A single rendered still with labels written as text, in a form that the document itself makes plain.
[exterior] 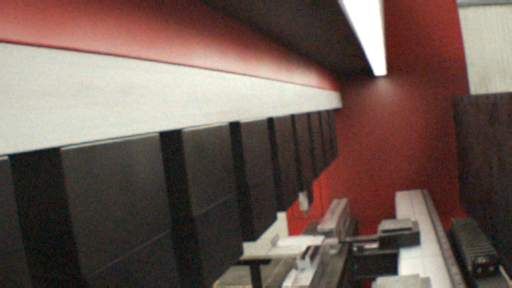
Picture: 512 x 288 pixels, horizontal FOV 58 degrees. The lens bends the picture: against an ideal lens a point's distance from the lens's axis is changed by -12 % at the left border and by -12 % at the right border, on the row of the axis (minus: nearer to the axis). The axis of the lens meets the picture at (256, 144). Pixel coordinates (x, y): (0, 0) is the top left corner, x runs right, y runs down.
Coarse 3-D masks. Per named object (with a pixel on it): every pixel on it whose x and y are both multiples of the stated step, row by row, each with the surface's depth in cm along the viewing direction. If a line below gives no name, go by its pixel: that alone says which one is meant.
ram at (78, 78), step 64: (0, 0) 25; (64, 0) 31; (128, 0) 40; (192, 0) 55; (0, 64) 25; (64, 64) 31; (128, 64) 40; (192, 64) 54; (256, 64) 80; (320, 64) 158; (0, 128) 25; (64, 128) 31; (128, 128) 39
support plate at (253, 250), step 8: (264, 240) 144; (248, 248) 137; (256, 248) 136; (264, 248) 135; (272, 248) 134; (280, 248) 133; (288, 248) 132; (296, 248) 131; (248, 256) 129; (256, 256) 129; (264, 256) 128; (272, 256) 128; (280, 256) 127; (288, 256) 127
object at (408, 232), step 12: (384, 228) 124; (396, 228) 123; (408, 228) 122; (324, 240) 133; (336, 240) 131; (348, 240) 130; (360, 240) 129; (372, 240) 128; (384, 240) 123; (396, 240) 122; (408, 240) 121; (420, 240) 121
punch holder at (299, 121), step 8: (304, 112) 119; (296, 120) 108; (304, 120) 118; (296, 128) 108; (304, 128) 116; (296, 136) 108; (304, 136) 115; (296, 144) 108; (304, 144) 114; (296, 152) 108; (304, 152) 113; (296, 160) 108; (304, 160) 112; (296, 168) 109; (304, 168) 111; (312, 168) 121; (304, 176) 111; (312, 176) 121; (304, 184) 110; (304, 192) 109
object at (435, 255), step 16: (400, 192) 198; (416, 192) 192; (400, 208) 168; (416, 208) 164; (432, 208) 160; (432, 224) 144; (432, 240) 123; (448, 240) 125; (400, 256) 115; (416, 256) 112; (432, 256) 110; (448, 256) 108; (400, 272) 108; (416, 272) 101; (432, 272) 99; (448, 272) 101
